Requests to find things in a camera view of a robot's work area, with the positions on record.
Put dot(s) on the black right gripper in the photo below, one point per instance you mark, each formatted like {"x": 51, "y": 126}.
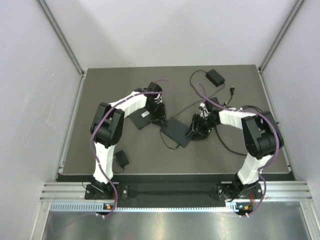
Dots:
{"x": 201, "y": 132}

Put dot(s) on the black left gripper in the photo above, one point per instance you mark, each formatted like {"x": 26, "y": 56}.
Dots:
{"x": 161, "y": 115}

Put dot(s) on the black network switch plain top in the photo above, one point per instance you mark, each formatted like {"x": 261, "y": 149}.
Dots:
{"x": 176, "y": 131}

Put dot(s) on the black switch with white label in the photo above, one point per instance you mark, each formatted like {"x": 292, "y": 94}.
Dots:
{"x": 141, "y": 118}

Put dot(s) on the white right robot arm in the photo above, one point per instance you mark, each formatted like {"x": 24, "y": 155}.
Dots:
{"x": 262, "y": 138}

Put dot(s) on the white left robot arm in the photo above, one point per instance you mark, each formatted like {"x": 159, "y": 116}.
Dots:
{"x": 107, "y": 128}

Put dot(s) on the dark grey table mat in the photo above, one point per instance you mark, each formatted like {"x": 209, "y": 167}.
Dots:
{"x": 148, "y": 150}

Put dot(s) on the small black power adapter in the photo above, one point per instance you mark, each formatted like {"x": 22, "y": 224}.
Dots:
{"x": 121, "y": 159}

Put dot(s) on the long black power adapter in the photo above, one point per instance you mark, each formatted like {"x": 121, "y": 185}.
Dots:
{"x": 215, "y": 78}

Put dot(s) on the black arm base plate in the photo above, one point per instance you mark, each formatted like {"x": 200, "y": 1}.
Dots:
{"x": 173, "y": 194}

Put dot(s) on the aluminium frame rail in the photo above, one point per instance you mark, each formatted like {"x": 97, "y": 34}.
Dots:
{"x": 76, "y": 191}

